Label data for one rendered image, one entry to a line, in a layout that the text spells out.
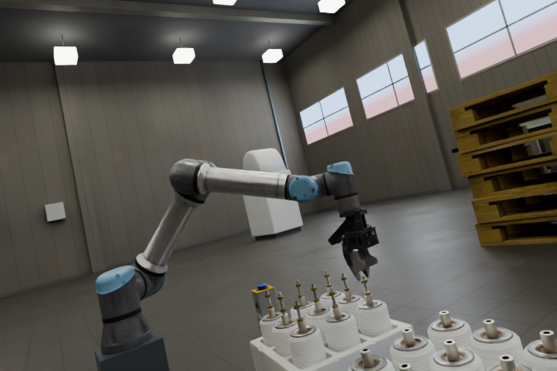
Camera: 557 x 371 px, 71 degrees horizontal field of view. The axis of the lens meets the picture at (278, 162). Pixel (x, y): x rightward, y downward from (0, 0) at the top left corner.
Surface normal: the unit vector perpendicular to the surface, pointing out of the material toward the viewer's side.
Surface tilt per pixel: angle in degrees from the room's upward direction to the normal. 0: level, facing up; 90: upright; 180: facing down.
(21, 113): 90
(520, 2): 90
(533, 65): 90
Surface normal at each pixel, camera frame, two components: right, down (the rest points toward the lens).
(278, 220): 0.59, -0.22
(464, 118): -0.76, 0.11
